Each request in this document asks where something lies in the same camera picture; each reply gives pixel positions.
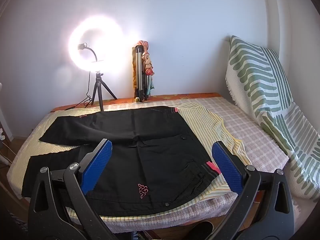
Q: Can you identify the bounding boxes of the folded silver tripod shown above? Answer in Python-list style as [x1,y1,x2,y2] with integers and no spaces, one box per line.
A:
[132,45,150,103]

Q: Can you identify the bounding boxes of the colourful hanging cloth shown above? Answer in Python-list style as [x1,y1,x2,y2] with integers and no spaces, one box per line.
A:
[139,40,157,97]

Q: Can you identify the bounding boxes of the black gooseneck phone holder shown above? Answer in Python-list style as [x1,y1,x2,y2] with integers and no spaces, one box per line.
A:
[77,44,104,63]

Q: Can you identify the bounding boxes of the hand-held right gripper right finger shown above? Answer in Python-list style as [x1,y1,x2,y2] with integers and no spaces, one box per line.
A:
[211,140,295,240]

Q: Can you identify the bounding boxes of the black pants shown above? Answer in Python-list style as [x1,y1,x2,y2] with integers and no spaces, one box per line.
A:
[21,106,222,217]

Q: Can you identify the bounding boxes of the yellow striped cloth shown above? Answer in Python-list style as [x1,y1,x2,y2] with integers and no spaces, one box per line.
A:
[7,102,252,220]

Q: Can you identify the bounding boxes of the black ring light cable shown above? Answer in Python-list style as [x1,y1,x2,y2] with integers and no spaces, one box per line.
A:
[65,71,93,110]

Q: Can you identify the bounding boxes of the white ring light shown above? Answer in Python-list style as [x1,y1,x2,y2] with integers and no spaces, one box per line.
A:
[68,15,125,73]

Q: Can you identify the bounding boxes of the brown fuzzy cloth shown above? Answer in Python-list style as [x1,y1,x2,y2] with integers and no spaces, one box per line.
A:
[132,47,140,98]

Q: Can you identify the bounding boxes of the pink checked blanket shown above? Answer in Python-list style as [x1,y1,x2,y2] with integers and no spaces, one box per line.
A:
[67,96,290,234]

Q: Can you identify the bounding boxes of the green patterned white throw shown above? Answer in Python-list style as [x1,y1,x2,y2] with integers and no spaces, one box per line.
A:
[225,35,320,202]

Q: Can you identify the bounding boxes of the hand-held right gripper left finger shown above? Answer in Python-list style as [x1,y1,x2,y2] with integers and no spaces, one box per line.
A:
[27,138,120,238]

